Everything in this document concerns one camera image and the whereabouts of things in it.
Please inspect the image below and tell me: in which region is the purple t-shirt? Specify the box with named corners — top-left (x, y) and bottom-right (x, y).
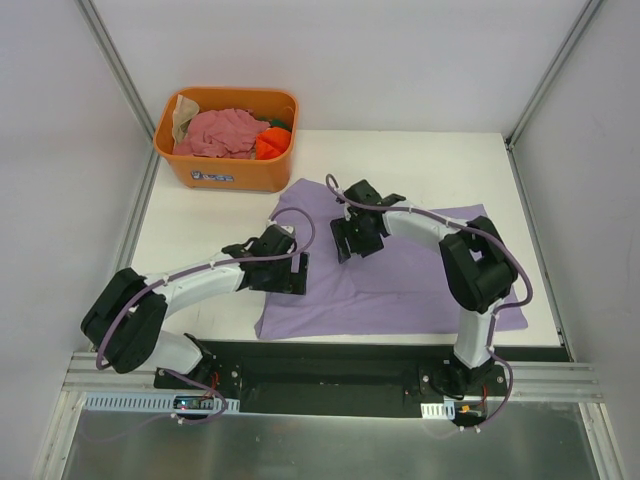
top-left (253, 177), bottom-right (530, 341)

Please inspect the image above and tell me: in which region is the orange plastic basket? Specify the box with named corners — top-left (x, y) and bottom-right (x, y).
top-left (153, 86), bottom-right (299, 192)

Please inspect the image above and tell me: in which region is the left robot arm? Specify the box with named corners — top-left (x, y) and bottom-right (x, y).
top-left (81, 223), bottom-right (309, 389)

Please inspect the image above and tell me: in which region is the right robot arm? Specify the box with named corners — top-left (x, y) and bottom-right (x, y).
top-left (326, 174), bottom-right (519, 400)

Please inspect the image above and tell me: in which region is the orange-red cloth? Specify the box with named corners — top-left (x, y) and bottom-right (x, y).
top-left (255, 127), bottom-right (291, 160)

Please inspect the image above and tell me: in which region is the green cloth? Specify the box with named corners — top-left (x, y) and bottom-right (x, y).
top-left (258, 117), bottom-right (291, 131)

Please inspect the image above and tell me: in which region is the pink crumpled shirt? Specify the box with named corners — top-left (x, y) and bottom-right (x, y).
top-left (173, 108), bottom-right (270, 159)

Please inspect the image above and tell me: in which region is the beige cloth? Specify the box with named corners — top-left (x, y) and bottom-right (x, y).
top-left (172, 94), bottom-right (200, 144)

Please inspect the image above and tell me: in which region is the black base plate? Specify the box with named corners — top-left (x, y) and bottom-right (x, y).
top-left (153, 335), bottom-right (511, 419)

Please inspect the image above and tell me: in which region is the left white cable duct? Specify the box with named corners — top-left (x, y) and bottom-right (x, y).
top-left (84, 393), bottom-right (240, 415)

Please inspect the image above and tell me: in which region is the white cable duct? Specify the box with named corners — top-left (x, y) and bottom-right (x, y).
top-left (420, 401), bottom-right (456, 421)
top-left (84, 393), bottom-right (240, 415)

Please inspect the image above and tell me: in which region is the right aluminium frame post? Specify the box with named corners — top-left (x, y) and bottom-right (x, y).
top-left (504, 0), bottom-right (606, 152)

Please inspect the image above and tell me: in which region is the aluminium frame post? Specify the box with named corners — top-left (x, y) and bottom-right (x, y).
top-left (74, 0), bottom-right (157, 136)
top-left (504, 0), bottom-right (606, 152)

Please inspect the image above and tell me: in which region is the right white cable duct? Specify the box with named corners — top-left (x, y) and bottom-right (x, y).
top-left (420, 401), bottom-right (456, 421)

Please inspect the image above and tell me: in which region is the aluminium rail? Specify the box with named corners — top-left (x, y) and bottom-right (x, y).
top-left (62, 352), bottom-right (155, 392)

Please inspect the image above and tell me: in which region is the left aluminium frame post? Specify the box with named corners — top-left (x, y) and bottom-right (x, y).
top-left (74, 0), bottom-right (157, 136)

